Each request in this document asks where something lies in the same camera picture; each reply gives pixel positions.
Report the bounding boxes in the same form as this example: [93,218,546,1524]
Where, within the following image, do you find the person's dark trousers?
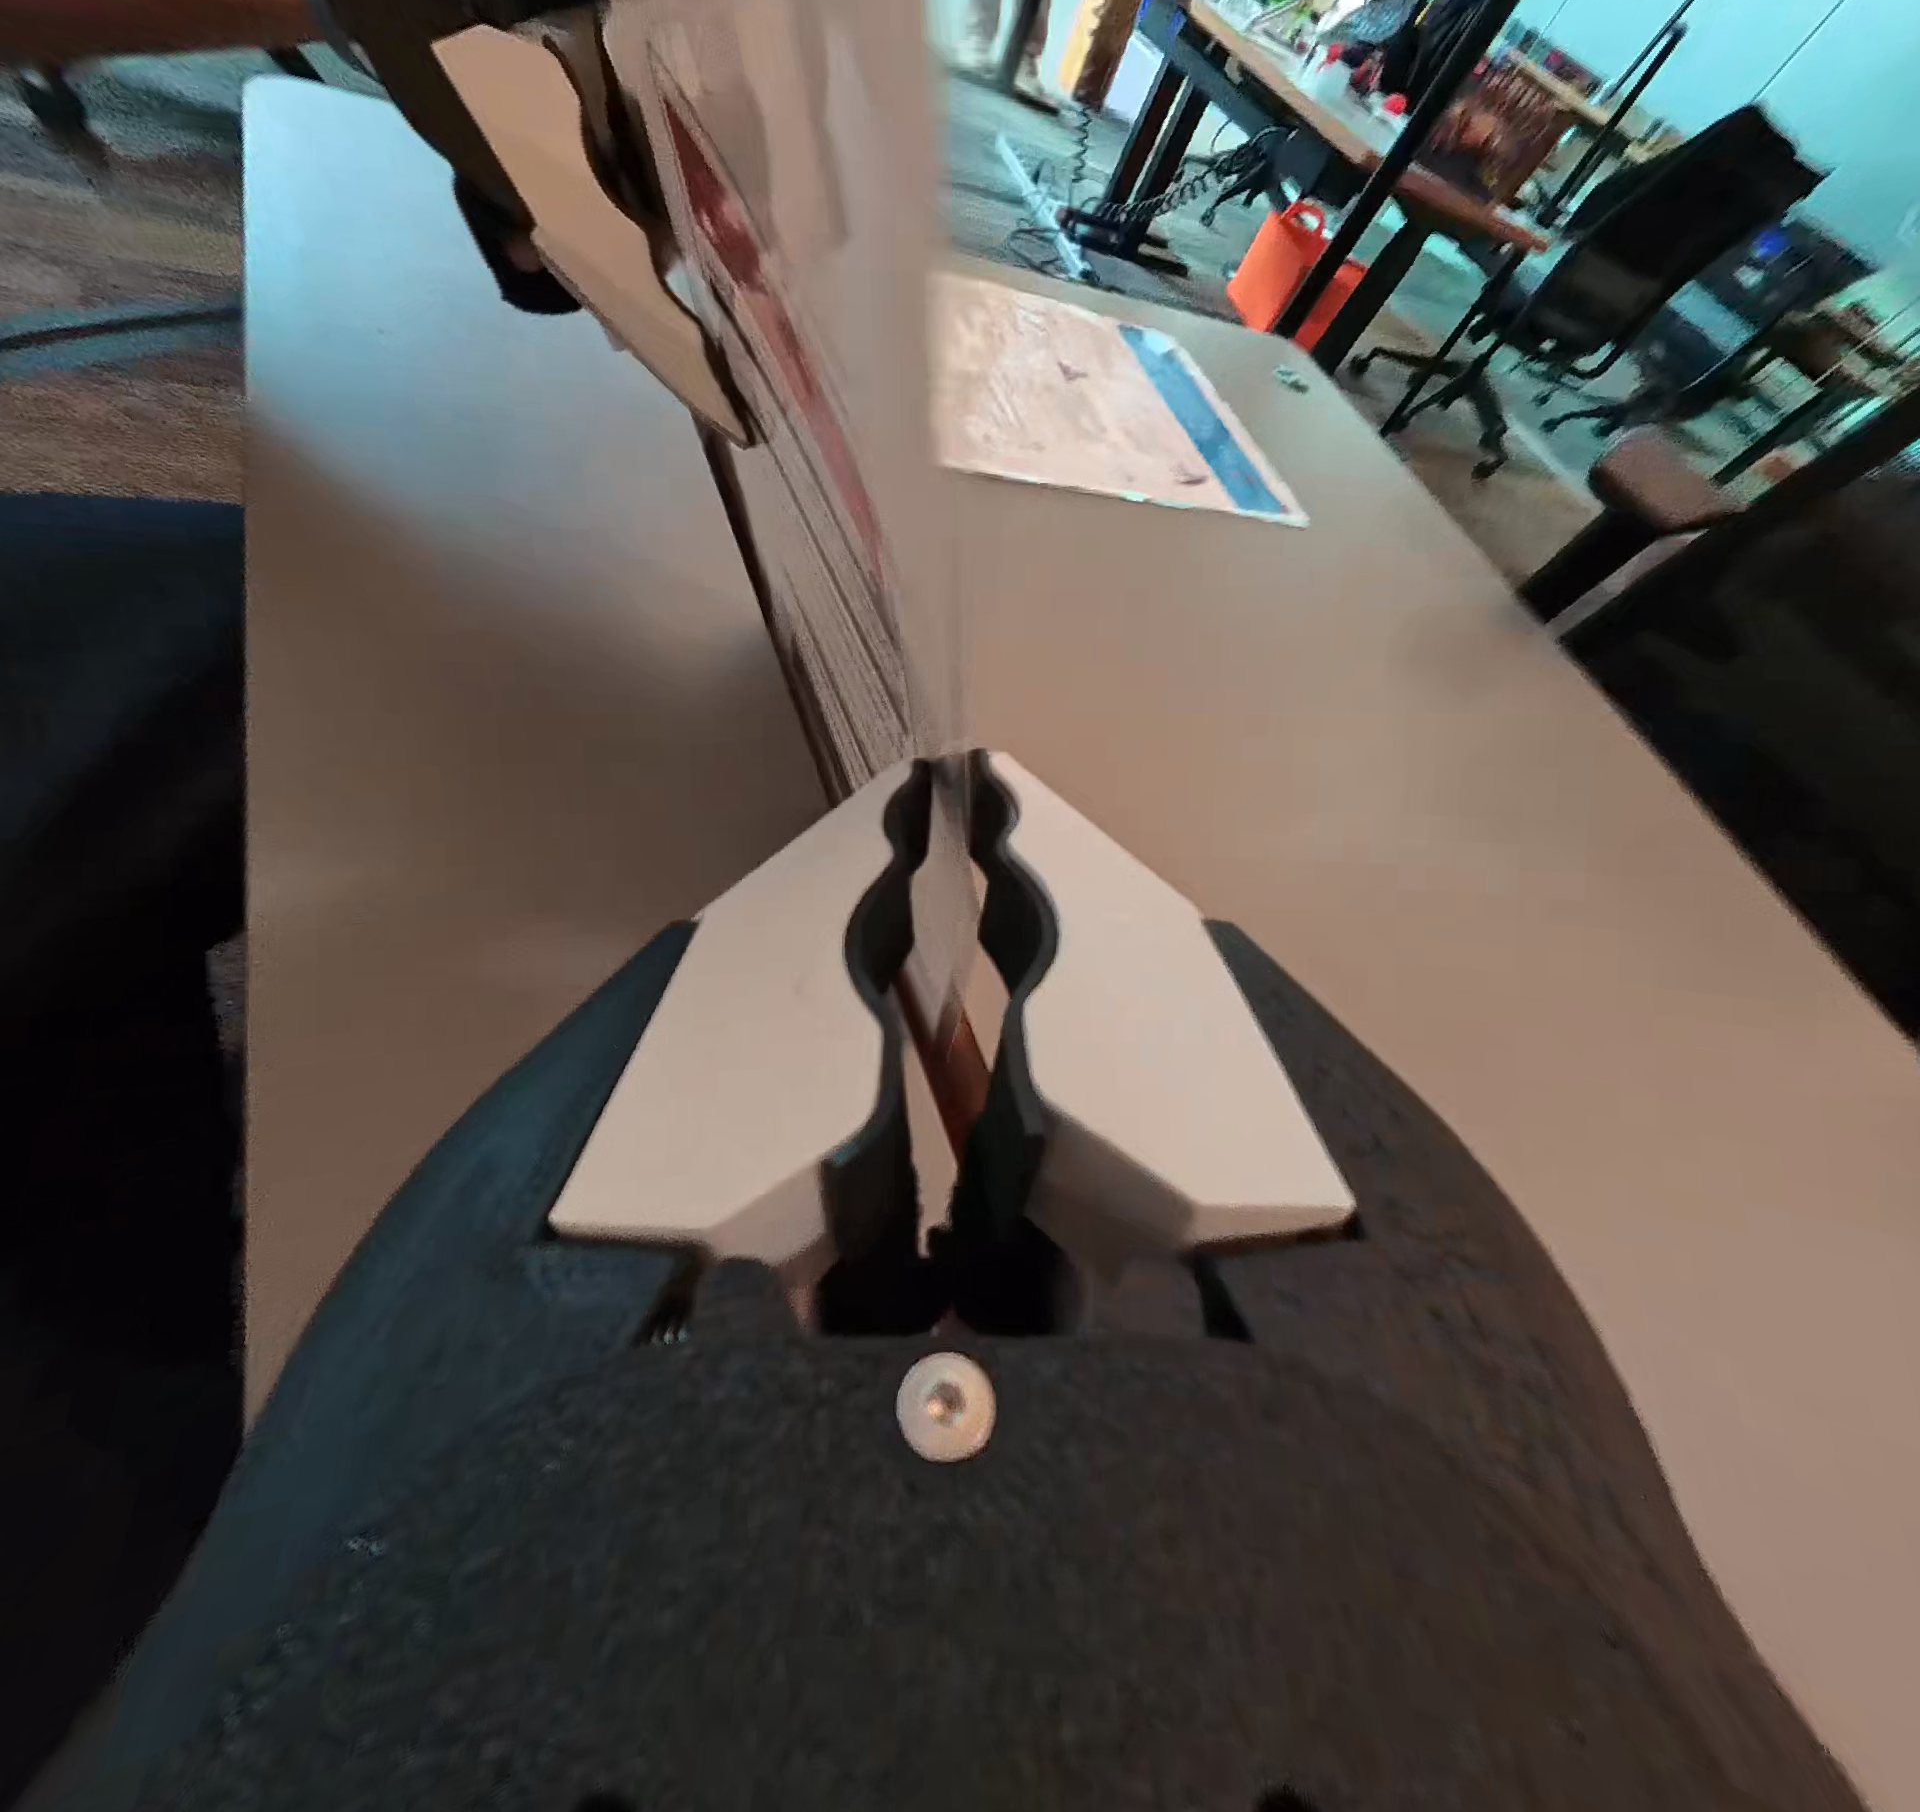
[0,492,249,1812]

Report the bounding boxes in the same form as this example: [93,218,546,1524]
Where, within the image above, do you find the laminated printed leaflet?
[931,268,1310,528]

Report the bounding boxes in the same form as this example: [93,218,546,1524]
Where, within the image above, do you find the white power strip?
[990,132,1089,276]

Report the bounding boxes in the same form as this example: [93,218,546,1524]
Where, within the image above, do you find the black metal pole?
[1275,0,1598,335]

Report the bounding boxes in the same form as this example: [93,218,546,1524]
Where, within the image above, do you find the wooden desk with black legs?
[1116,0,1556,343]

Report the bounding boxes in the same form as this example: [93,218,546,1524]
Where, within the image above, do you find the printed paper sheet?
[577,0,1001,1243]

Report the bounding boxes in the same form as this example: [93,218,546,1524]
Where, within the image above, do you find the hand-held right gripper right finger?
[958,748,1358,1321]

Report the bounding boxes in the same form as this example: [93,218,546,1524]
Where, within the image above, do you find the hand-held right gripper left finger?
[547,762,927,1329]

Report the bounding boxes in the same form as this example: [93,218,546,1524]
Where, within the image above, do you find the black office chair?
[1522,385,1920,1050]
[1350,101,1838,478]

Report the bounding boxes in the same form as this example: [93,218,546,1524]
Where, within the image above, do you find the light grey desk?
[240,71,1920,1812]

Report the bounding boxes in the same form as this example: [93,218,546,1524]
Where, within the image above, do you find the orange plastic bin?
[1228,198,1369,350]

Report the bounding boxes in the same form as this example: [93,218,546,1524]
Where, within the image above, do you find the brown padded seat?
[1590,424,1750,539]

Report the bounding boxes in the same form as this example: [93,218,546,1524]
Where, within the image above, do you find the black coiled cable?
[1056,93,1293,260]

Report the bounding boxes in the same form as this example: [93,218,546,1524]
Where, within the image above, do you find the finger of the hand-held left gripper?
[433,19,755,448]

